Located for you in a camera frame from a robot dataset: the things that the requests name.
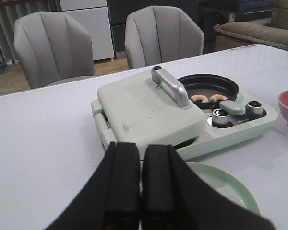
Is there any right grey upholstered chair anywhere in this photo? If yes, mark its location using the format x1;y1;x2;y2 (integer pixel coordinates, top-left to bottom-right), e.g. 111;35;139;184
124;6;204;69

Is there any left silver control knob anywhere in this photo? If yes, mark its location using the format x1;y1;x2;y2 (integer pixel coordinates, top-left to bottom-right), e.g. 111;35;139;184
212;108;229;126

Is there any silver control knob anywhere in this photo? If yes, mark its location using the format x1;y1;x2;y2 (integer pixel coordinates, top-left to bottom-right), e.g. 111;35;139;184
246;101;264;116
212;108;229;126

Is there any grey upholstered chair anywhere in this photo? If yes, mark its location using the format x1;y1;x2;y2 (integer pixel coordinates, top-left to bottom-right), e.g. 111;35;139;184
14;11;95;89
124;6;204;69

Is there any mint green breakfast maker base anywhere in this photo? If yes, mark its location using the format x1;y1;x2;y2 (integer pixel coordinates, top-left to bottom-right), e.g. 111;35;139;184
98;104;278;160

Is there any dark washing machine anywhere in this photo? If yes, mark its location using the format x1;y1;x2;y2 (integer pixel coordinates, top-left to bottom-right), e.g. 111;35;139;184
198;0;272;54

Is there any beige sofa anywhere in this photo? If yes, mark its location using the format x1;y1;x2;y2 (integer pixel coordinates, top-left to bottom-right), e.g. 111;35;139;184
214;0;288;51

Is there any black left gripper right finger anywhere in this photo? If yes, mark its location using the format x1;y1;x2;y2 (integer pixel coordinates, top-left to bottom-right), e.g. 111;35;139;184
142;145;275;230

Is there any left grey upholstered chair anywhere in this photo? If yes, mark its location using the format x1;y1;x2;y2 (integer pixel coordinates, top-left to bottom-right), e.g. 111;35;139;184
14;11;95;89

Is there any mint green round plate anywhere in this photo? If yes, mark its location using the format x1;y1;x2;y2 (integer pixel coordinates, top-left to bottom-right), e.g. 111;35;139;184
139;162;260;230

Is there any mint green sandwich maker lid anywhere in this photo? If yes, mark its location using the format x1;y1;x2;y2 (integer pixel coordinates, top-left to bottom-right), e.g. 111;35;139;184
92;66;205;148

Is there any white refrigerator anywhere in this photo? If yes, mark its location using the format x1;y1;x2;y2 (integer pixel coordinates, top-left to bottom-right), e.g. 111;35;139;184
60;0;114;60

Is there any cooked shrimp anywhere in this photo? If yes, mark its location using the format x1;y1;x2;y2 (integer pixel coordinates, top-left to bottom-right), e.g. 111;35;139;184
191;94;209;103
210;94;228;102

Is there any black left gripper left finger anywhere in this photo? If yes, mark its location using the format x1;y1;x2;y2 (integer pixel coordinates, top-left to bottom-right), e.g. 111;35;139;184
47;142;140;230

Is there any right silver control knob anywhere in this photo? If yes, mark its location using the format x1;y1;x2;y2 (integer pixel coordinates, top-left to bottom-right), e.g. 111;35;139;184
246;101;264;116

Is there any dark grey kitchen counter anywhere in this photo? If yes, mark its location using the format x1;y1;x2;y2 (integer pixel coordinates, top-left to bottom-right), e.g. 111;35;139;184
107;0;132;53

